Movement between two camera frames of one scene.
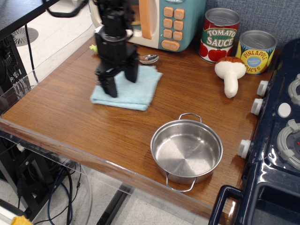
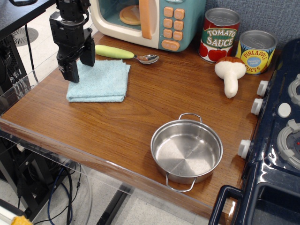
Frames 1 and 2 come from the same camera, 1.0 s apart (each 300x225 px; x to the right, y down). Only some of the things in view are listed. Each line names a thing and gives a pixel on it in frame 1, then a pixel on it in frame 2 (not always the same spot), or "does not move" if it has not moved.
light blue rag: [136, 96] → [106, 81]
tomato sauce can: [219, 34] does not move
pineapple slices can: [256, 48] does not move
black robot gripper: [112, 52] → [71, 40]
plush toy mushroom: [230, 69] does not move
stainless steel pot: [186, 149] does not move
